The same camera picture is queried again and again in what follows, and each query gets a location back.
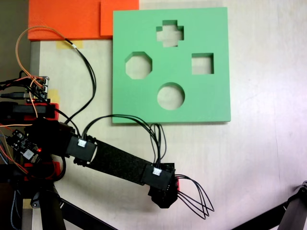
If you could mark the notched black tripod leg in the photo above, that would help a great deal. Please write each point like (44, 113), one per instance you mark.
(293, 210)

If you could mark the red base clamp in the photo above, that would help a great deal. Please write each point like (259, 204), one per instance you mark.
(55, 167)
(54, 111)

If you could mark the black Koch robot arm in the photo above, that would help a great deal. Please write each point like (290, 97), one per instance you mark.
(115, 158)

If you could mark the circuit board with connectors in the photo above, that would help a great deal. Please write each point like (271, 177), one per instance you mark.
(39, 92)

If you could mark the large flat orange block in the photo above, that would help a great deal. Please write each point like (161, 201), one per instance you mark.
(64, 19)

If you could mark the red cross columnar block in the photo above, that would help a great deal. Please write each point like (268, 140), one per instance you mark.
(178, 185)

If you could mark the black circuit board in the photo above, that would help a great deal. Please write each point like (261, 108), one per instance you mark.
(21, 143)

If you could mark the green shape sorter board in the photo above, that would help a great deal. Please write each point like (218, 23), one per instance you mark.
(211, 95)

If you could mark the yellow tape piece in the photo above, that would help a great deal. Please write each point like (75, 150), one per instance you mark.
(79, 44)
(27, 203)
(54, 94)

